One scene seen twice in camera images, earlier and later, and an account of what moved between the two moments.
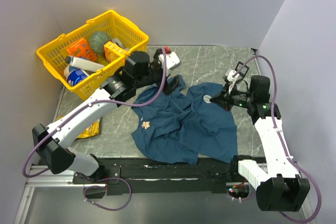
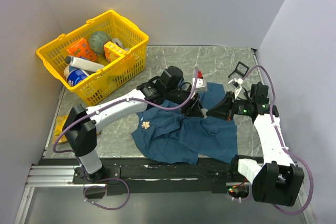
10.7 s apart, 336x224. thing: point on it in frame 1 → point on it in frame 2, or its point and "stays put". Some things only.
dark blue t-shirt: (181, 127) stays put
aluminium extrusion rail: (48, 179) stays put
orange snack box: (82, 50) stays put
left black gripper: (170, 87) → (196, 110)
